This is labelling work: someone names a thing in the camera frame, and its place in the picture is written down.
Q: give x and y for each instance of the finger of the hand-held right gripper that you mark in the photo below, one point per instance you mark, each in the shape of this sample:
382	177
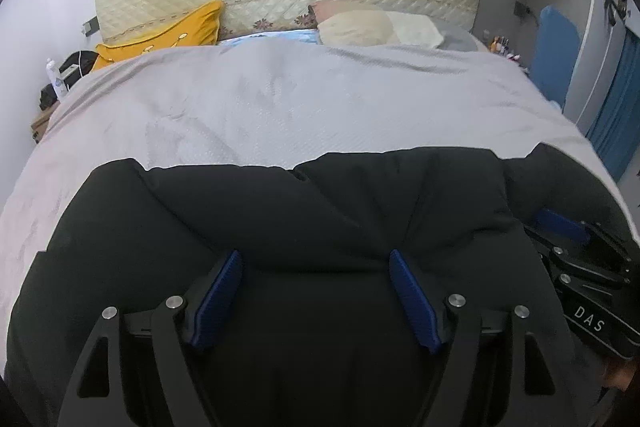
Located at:
575	263
562	224

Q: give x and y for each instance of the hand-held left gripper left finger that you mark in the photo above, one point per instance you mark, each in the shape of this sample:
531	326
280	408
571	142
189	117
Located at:
220	297

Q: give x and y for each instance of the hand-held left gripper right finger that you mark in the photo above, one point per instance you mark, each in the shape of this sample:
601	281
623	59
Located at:
412	302

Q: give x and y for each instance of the black puffer jacket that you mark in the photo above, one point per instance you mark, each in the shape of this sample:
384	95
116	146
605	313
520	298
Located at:
325	217

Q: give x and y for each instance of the person's right hand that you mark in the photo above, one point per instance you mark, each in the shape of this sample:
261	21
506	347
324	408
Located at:
620	374

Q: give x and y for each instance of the blue curtain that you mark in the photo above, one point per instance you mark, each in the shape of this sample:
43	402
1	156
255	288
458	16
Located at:
617	107

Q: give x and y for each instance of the group of small bottles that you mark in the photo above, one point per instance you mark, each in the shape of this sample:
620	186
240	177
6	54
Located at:
504	49

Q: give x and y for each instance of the grey pillow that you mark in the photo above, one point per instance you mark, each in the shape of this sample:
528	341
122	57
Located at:
462	38

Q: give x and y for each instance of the grey duvet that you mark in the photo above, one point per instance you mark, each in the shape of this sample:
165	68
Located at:
300	97

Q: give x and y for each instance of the pale green towel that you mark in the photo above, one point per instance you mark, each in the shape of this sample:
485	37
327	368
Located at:
415	29

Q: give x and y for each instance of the wooden nightstand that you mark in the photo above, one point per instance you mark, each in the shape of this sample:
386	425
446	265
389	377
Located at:
44	122

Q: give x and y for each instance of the light blue bed sheet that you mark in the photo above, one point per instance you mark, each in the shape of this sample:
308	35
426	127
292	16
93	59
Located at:
270	38

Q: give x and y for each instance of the yellow pillow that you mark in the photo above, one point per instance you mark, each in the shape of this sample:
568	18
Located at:
170	32

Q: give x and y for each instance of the white bottle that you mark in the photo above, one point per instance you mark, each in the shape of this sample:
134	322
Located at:
56	79

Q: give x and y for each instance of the black bag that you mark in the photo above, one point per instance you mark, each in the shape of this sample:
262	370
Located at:
75	64

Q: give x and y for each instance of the beige pillow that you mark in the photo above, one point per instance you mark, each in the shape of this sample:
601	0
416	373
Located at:
350	29

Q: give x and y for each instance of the black wall plug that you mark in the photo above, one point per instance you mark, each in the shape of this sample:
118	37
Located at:
523	9

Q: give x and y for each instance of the wall socket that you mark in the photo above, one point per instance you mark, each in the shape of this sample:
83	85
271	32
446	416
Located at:
90	26

